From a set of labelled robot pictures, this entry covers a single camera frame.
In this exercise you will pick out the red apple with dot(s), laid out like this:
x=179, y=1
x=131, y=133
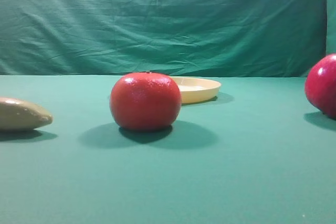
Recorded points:
x=320, y=86

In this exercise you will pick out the yellow plate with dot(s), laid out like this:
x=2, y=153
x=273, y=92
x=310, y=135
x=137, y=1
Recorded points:
x=195, y=90

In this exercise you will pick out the red-orange round fruit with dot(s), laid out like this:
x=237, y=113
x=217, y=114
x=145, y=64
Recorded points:
x=145, y=101

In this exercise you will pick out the green backdrop cloth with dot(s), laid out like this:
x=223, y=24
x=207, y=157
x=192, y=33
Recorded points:
x=205, y=38

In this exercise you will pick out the green table cloth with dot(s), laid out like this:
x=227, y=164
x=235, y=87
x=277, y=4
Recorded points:
x=258, y=153

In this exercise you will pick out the beige oblong fruit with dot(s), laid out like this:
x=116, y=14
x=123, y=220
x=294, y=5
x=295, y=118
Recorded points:
x=21, y=115

